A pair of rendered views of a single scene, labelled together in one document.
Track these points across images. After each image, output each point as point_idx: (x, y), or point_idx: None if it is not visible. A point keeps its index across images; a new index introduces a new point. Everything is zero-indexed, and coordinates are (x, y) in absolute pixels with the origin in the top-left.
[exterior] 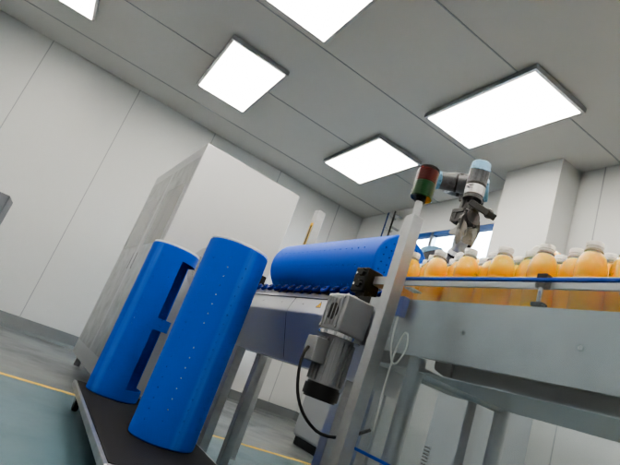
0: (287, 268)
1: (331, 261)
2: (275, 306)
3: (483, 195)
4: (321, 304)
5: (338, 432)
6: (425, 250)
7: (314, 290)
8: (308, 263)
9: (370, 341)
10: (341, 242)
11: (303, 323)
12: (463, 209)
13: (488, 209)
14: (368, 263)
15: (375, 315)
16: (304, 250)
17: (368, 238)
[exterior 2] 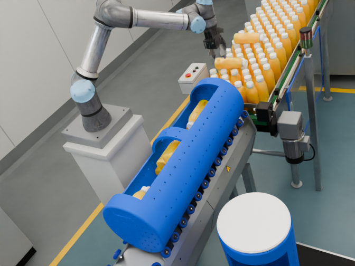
0: (186, 207)
1: (222, 140)
2: (201, 230)
3: (208, 19)
4: (227, 165)
5: (317, 140)
6: (93, 91)
7: (215, 172)
8: (205, 169)
9: (315, 110)
10: (207, 125)
11: (225, 191)
12: (219, 36)
13: (223, 28)
14: (242, 108)
15: (314, 102)
16: (189, 173)
17: (220, 100)
